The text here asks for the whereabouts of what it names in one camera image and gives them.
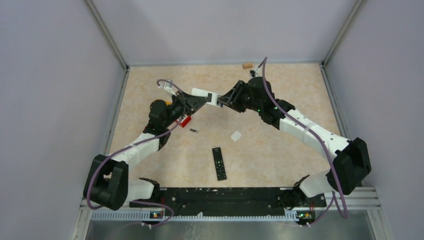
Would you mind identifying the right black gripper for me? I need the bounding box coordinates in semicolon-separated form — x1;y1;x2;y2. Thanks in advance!
218;80;263;113

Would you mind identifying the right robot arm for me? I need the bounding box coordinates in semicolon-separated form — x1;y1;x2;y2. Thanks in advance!
216;76;372;209

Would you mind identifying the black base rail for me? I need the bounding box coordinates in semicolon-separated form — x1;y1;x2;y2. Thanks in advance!
147;187;327;217

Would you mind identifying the white red remote control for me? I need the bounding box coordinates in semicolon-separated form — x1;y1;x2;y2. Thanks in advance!
191;88;221;108

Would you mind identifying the small wooden block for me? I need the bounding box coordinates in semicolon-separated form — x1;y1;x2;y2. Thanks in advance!
242;62;253;70

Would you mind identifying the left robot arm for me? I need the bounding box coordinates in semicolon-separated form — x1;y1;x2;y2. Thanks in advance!
83;91;210;211

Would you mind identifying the black remote control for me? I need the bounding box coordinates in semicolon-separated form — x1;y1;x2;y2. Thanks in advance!
212;147;227;181

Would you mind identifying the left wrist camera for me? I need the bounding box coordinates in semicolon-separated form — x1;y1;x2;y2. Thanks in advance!
156;79;173;90

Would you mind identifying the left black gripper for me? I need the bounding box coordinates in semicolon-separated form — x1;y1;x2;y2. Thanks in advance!
163;89;210;128

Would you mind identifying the red yellow toy phone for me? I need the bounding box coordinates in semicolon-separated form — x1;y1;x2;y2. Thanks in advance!
161;100;192;128

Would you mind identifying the white battery cover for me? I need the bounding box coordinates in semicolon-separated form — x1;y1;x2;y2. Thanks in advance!
230;130;242;142

